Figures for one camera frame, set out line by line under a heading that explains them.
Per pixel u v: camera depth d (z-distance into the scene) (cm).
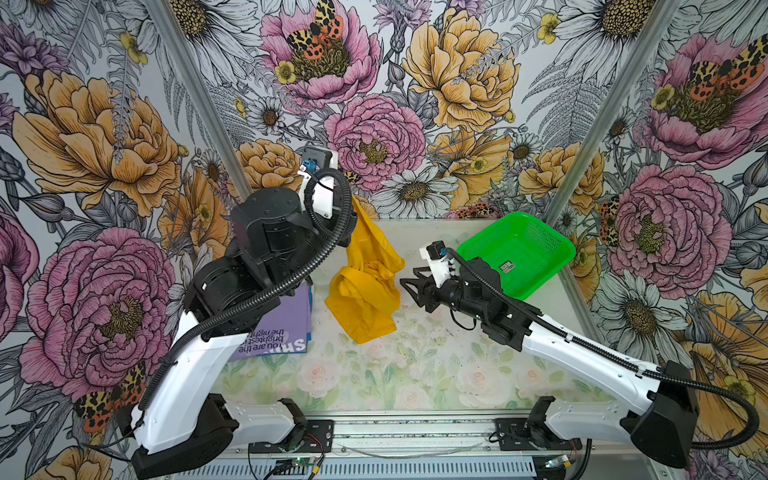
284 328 88
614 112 89
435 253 60
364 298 73
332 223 42
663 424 38
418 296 65
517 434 74
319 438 73
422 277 73
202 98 85
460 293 58
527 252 111
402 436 76
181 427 37
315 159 37
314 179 36
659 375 42
